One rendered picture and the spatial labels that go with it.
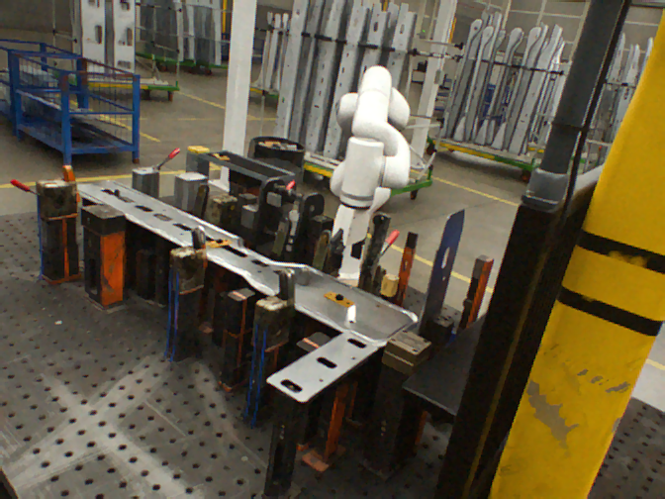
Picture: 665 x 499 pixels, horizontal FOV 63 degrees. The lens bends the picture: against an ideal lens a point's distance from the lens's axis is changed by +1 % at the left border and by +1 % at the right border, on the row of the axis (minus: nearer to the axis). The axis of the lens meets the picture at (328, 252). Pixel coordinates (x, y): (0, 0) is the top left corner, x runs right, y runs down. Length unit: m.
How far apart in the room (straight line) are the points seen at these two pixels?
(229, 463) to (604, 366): 0.94
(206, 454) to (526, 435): 0.86
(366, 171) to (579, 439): 0.80
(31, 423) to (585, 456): 1.21
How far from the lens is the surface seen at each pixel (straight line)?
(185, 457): 1.38
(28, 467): 1.41
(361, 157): 1.28
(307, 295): 1.45
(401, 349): 1.19
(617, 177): 0.60
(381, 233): 1.50
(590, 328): 0.64
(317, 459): 1.40
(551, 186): 0.48
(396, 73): 5.94
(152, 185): 2.22
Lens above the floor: 1.66
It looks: 22 degrees down
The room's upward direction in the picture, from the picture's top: 9 degrees clockwise
